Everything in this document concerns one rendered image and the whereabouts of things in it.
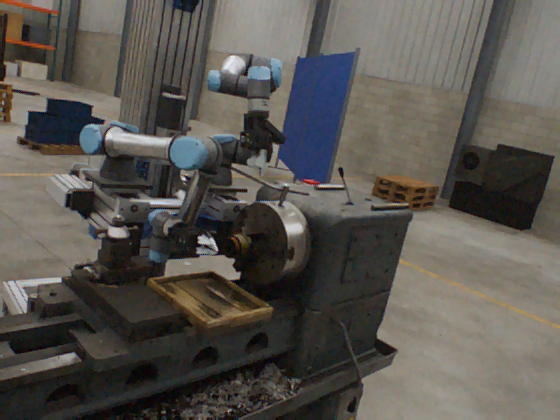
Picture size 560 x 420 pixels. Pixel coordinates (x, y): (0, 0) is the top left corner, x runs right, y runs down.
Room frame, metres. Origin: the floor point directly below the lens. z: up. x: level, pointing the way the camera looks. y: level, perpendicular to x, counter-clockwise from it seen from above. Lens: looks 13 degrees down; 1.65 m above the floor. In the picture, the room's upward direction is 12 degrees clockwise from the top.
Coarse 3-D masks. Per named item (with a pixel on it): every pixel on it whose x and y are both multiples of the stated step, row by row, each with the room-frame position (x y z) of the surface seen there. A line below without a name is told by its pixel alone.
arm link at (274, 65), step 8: (256, 56) 2.21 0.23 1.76; (264, 56) 2.23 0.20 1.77; (248, 64) 2.18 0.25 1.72; (256, 64) 2.18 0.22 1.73; (264, 64) 2.19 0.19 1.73; (272, 64) 2.19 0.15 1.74; (280, 64) 2.21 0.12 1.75; (272, 72) 2.18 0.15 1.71; (280, 72) 2.20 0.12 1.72; (272, 80) 2.20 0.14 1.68; (280, 80) 2.23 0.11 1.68; (272, 88) 2.23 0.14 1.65; (240, 152) 2.36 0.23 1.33; (248, 152) 2.35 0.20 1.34; (240, 160) 2.36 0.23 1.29
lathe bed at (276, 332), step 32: (256, 288) 1.94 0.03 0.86; (0, 320) 1.30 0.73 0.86; (32, 320) 1.33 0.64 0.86; (64, 320) 1.37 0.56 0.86; (288, 320) 1.81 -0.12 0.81; (0, 352) 1.18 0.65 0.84; (32, 352) 1.17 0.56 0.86; (64, 352) 1.23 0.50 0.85; (192, 352) 1.48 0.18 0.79; (224, 352) 1.58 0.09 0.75; (256, 352) 1.70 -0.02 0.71; (0, 384) 1.03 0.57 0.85; (32, 384) 1.10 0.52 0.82; (64, 384) 1.17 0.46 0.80; (96, 384) 1.24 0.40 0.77; (128, 384) 1.35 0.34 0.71; (160, 384) 1.39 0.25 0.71; (0, 416) 1.05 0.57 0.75; (32, 416) 1.11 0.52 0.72; (64, 416) 1.16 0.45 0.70
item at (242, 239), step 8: (224, 240) 1.74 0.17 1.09; (232, 240) 1.72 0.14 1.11; (240, 240) 1.74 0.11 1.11; (248, 240) 1.76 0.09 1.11; (224, 248) 1.75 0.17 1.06; (232, 248) 1.77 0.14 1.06; (240, 248) 1.73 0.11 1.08; (248, 248) 1.75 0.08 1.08; (232, 256) 1.71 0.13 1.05; (240, 256) 1.73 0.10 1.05
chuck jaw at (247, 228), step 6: (252, 204) 1.89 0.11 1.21; (240, 210) 1.87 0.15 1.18; (246, 210) 1.85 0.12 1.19; (252, 210) 1.87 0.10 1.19; (246, 216) 1.84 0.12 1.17; (252, 216) 1.86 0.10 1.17; (240, 222) 1.83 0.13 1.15; (246, 222) 1.82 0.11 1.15; (252, 222) 1.84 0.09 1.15; (240, 228) 1.80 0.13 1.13; (246, 228) 1.81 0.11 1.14; (252, 228) 1.83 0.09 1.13; (246, 234) 1.80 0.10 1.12; (252, 234) 1.82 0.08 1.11; (258, 234) 1.87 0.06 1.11
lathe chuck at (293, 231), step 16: (256, 208) 1.87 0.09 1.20; (272, 208) 1.82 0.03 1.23; (288, 208) 1.86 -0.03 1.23; (272, 224) 1.81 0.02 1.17; (288, 224) 1.78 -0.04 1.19; (256, 240) 1.90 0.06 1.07; (272, 240) 1.80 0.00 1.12; (288, 240) 1.75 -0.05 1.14; (304, 240) 1.81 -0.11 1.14; (256, 256) 1.84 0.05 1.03; (256, 272) 1.83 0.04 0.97; (272, 272) 1.77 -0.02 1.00; (288, 272) 1.77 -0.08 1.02
